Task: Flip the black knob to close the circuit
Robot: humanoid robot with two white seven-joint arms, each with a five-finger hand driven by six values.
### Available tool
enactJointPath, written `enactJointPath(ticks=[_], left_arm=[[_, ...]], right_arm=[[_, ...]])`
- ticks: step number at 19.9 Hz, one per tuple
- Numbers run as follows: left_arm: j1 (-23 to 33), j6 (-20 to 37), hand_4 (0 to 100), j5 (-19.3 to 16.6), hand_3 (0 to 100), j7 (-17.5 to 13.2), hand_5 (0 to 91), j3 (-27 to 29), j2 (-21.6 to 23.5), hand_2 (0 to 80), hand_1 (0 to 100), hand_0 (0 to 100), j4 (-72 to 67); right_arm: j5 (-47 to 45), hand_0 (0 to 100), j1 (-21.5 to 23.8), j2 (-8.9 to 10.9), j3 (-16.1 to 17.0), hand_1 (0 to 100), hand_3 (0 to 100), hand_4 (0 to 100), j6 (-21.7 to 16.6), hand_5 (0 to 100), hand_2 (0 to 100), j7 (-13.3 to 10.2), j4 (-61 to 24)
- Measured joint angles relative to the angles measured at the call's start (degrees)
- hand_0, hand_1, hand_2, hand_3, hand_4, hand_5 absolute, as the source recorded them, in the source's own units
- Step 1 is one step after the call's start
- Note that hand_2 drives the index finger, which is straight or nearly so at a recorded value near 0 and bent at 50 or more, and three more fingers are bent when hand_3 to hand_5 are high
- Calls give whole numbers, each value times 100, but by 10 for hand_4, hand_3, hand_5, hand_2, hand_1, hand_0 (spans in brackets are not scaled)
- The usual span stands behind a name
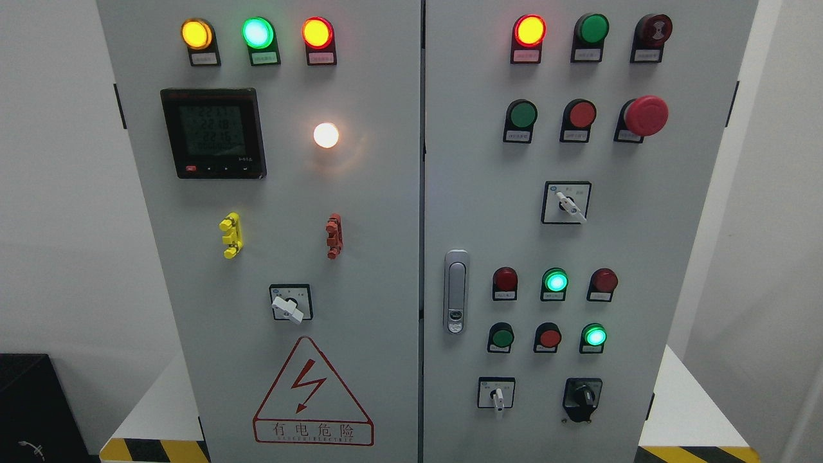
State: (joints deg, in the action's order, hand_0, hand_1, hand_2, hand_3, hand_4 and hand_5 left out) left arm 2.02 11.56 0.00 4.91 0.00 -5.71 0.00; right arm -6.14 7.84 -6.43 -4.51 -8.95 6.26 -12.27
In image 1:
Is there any black knob rotary switch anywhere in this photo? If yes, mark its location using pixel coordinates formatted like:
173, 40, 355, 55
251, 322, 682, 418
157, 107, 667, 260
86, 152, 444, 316
563, 377, 603, 422

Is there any grey electrical cabinet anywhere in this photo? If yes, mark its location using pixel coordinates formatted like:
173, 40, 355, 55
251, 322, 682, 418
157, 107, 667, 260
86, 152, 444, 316
97, 1, 758, 462

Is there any red terminal connector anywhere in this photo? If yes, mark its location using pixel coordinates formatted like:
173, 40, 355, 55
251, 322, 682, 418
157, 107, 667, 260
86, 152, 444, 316
325, 213, 343, 260

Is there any dark red lamp left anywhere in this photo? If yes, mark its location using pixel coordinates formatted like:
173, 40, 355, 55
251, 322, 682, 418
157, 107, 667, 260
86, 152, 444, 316
492, 267, 518, 301

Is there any dark red lamp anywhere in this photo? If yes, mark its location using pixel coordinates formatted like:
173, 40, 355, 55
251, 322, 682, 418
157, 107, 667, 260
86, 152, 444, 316
586, 268, 619, 302
492, 267, 518, 301

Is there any white glowing lamp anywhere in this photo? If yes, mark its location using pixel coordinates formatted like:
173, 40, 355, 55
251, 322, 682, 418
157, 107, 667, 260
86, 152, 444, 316
312, 122, 340, 149

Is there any green push button lower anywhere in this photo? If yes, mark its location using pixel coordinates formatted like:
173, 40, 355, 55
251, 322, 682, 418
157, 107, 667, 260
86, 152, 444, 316
486, 322, 515, 354

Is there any green push button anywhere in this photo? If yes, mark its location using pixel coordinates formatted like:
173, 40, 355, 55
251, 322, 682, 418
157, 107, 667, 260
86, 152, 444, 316
570, 13, 610, 62
486, 322, 515, 354

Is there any lit green lamp middle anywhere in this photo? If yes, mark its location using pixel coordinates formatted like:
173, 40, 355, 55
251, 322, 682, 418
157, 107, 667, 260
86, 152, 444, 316
540, 268, 568, 302

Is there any green push button second row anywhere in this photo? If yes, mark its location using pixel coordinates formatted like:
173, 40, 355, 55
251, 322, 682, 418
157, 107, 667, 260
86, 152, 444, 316
503, 99, 538, 143

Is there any red push button lower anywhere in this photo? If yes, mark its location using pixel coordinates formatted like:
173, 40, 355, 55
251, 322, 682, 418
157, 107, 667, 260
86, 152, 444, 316
533, 322, 562, 354

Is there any yellow terminal connector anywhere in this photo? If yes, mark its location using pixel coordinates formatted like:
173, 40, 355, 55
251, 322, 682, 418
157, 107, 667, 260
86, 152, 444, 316
219, 212, 244, 260

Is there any dark red lamp right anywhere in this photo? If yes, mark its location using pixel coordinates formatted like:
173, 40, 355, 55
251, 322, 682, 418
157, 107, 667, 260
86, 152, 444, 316
586, 268, 619, 302

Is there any red high voltage warning sticker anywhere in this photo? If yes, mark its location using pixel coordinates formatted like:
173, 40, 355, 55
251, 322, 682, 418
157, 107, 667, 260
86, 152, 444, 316
253, 336, 374, 446

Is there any red push button second row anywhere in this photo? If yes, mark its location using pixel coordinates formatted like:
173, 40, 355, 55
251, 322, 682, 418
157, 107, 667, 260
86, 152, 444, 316
559, 98, 597, 143

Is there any lit green lamp lower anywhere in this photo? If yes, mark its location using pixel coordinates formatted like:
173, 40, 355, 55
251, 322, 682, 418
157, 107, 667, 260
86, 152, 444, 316
579, 323, 608, 354

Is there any lit red indicator lamp left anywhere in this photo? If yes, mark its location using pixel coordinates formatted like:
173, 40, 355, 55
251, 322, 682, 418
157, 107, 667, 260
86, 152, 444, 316
301, 17, 337, 66

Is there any lit red indicator lamp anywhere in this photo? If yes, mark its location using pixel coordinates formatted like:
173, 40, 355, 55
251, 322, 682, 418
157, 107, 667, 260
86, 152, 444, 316
301, 17, 337, 66
511, 14, 547, 64

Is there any black digital power meter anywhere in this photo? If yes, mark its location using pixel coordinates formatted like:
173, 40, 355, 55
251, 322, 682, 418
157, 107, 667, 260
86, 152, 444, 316
161, 87, 267, 179

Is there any lit red indicator lamp right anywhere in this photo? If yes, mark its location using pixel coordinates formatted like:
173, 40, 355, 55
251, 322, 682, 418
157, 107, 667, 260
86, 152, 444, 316
511, 14, 547, 64

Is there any lit green indicator lamp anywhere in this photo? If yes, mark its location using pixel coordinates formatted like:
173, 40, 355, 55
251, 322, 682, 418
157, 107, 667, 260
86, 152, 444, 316
241, 17, 280, 66

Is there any red emergency stop button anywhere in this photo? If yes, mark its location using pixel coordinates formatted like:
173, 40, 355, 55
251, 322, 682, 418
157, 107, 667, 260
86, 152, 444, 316
613, 96, 669, 144

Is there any green push button top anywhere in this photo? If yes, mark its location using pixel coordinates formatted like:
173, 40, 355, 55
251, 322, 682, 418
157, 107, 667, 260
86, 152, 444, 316
570, 13, 610, 62

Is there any yellow indicator lamp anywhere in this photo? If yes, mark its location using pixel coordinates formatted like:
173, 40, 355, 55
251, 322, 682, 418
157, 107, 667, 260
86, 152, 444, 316
181, 17, 221, 67

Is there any dark red buzzer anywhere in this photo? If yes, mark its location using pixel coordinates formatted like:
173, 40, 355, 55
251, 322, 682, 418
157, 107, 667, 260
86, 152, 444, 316
630, 13, 673, 64

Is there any white platform hazard striped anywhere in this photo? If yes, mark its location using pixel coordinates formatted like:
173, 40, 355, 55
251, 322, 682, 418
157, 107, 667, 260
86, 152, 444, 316
99, 349, 759, 462

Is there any silver door handle lock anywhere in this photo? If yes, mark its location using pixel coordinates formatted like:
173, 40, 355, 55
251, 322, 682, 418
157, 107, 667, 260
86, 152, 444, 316
443, 250, 469, 334

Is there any white lever selector switch left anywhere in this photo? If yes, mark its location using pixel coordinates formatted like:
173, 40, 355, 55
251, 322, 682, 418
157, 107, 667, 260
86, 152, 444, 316
269, 284, 314, 325

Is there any white lever selector switch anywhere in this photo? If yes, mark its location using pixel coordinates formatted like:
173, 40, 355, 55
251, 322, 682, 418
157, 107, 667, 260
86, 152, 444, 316
269, 284, 314, 325
476, 376, 516, 420
541, 181, 592, 224

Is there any white lever selector switch upper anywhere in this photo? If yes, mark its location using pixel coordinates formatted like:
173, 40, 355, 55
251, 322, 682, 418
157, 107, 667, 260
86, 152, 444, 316
541, 181, 592, 224

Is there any white lever selector switch lower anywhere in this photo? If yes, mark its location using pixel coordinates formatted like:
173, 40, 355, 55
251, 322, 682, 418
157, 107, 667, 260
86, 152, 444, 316
476, 376, 516, 420

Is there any black box with cable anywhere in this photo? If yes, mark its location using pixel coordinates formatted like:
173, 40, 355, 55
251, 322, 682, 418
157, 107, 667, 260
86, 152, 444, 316
1, 354, 90, 462

